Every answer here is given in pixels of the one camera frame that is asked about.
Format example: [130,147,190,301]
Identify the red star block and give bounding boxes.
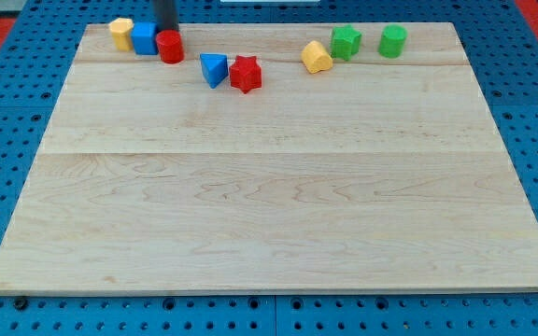
[229,55,262,94]

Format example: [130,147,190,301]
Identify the green star block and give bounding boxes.
[330,24,362,61]

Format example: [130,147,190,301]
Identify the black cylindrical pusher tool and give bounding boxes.
[150,0,179,31]

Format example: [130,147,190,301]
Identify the yellow pentagon block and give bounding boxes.
[107,18,134,51]

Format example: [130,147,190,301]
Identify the blue triangle block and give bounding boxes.
[199,53,229,89]

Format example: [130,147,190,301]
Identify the green cylinder block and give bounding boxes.
[378,24,408,59]

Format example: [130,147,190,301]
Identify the red cylinder block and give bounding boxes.
[155,30,185,64]

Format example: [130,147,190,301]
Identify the light wooden board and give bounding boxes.
[0,22,538,297]

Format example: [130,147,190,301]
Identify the blue cube block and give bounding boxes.
[131,22,158,55]

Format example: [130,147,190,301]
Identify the yellow heart block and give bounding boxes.
[300,40,333,74]

